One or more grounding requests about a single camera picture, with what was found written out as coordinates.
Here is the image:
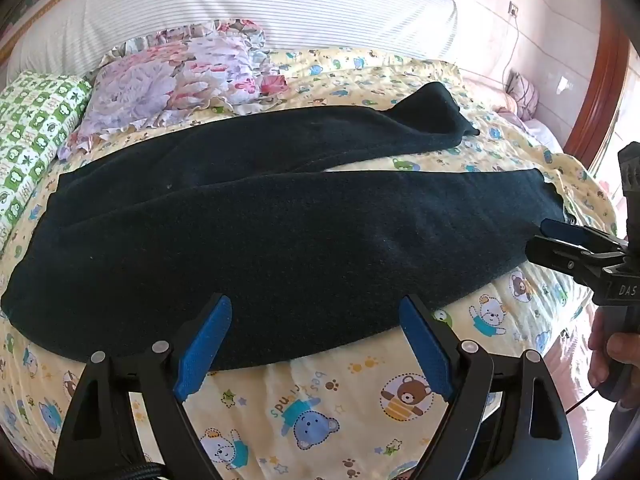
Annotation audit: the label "wooden door frame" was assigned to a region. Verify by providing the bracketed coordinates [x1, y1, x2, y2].
[562, 0, 636, 171]

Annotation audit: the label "thin gripper cable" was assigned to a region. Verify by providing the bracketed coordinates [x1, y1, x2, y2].
[565, 385, 601, 417]

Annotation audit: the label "yellow cartoon printed blanket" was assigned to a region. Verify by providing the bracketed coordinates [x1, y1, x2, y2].
[0, 46, 618, 480]

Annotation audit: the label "black pants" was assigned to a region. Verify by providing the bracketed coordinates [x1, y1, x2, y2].
[0, 81, 566, 372]

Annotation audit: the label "pink bed sheet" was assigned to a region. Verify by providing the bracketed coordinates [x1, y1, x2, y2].
[547, 317, 613, 466]

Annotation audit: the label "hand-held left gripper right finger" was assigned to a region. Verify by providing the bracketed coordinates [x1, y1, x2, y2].
[398, 294, 581, 480]

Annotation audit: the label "thin wall cable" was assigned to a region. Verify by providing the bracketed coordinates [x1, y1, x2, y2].
[502, 12, 521, 96]

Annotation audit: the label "pink striped pillow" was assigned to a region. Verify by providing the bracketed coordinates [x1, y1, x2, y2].
[506, 71, 541, 121]

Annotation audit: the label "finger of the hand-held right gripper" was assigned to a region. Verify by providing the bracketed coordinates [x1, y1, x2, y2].
[541, 218, 629, 253]
[526, 236, 626, 287]

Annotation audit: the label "floral ruffled pillow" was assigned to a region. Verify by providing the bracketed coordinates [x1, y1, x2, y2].
[56, 18, 288, 161]

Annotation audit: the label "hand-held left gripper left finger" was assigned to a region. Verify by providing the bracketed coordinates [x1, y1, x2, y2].
[52, 292, 233, 480]

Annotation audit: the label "person's right hand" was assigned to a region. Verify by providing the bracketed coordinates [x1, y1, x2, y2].
[587, 304, 632, 391]

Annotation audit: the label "green checked pillow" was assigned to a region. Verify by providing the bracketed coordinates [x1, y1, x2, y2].
[0, 71, 93, 256]

